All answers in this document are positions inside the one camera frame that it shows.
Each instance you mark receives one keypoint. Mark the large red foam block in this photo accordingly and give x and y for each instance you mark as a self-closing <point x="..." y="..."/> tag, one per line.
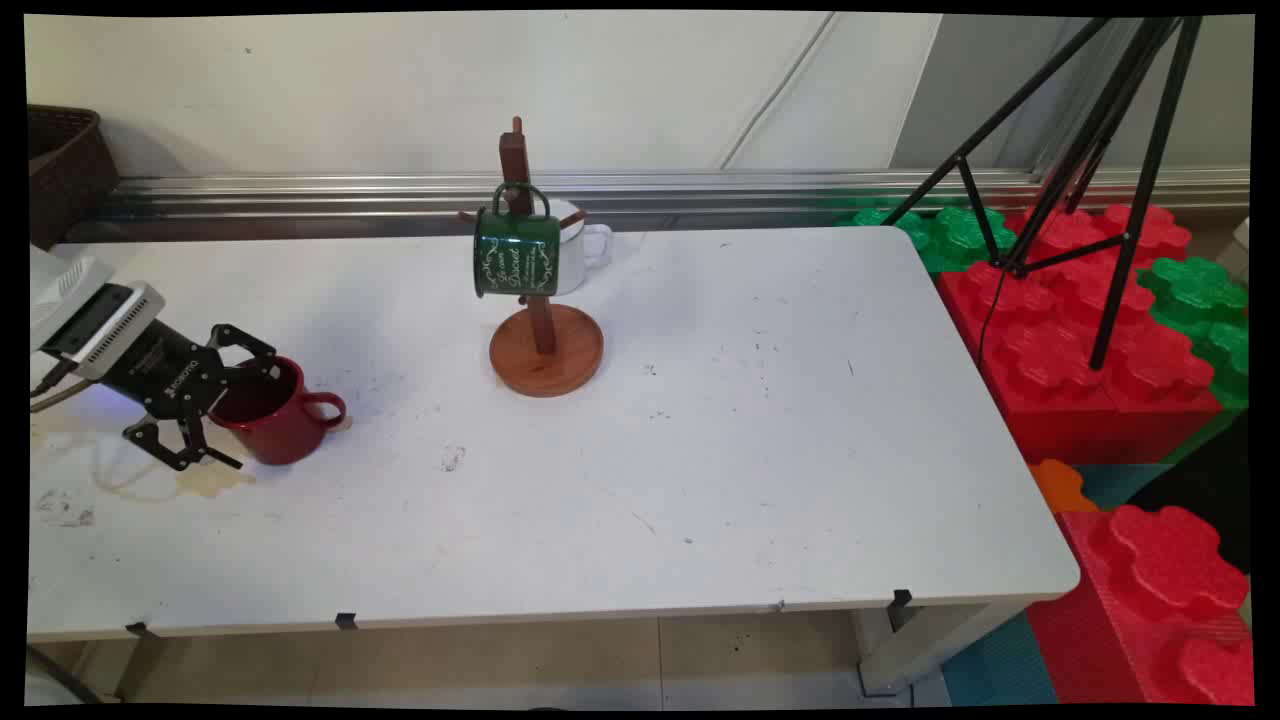
<point x="1060" y="370"/>

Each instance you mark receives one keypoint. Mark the orange foam piece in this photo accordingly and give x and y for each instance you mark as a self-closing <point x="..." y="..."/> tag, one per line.
<point x="1058" y="485"/>

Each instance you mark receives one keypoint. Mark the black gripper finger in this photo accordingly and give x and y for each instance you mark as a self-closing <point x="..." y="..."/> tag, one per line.
<point x="250" y="345"/>
<point x="185" y="445"/>

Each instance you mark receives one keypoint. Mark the brown wooden mug tree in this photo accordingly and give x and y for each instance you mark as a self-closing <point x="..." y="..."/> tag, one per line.
<point x="545" y="355"/>

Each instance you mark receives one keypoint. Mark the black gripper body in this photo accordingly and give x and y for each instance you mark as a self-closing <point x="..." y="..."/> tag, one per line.
<point x="175" y="380"/>

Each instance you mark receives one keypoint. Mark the black table edge clip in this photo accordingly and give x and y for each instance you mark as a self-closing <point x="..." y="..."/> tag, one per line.
<point x="142" y="631"/>
<point x="901" y="598"/>
<point x="346" y="621"/>

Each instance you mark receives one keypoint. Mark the aluminium window rail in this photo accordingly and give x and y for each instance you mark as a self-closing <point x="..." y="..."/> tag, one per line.
<point x="400" y="195"/>

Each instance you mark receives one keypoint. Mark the green enamel mug white lettering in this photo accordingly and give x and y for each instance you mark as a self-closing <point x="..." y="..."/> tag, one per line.
<point x="515" y="255"/>

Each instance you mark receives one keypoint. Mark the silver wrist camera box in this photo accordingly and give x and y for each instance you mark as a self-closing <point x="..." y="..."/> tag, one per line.
<point x="105" y="330"/>

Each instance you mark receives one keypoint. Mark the black tripod stand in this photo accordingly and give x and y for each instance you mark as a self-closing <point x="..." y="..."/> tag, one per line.
<point x="1125" y="200"/>

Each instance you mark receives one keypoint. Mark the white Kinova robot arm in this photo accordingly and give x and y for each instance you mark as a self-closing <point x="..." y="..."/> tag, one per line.
<point x="60" y="290"/>

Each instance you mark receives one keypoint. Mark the tall green foam block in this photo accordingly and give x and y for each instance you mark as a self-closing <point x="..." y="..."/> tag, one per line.
<point x="1200" y="295"/>

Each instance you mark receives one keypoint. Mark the dark brown wicker basket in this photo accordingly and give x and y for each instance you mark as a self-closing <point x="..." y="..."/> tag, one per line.
<point x="65" y="170"/>

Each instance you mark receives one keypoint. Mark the red enamel mug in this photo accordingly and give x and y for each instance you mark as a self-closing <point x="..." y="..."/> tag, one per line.
<point x="285" y="430"/>

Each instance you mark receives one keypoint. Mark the flat green foam block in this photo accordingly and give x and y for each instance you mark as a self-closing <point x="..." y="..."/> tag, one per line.
<point x="955" y="235"/>

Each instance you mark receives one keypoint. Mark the teal foam mat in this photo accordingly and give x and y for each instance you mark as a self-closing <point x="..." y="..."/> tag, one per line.
<point x="995" y="665"/>

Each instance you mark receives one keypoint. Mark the red foam block ridged side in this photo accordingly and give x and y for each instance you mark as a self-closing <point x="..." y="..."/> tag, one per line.
<point x="1160" y="590"/>

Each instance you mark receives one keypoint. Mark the white table leg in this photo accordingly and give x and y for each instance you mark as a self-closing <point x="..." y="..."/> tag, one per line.
<point x="920" y="650"/>

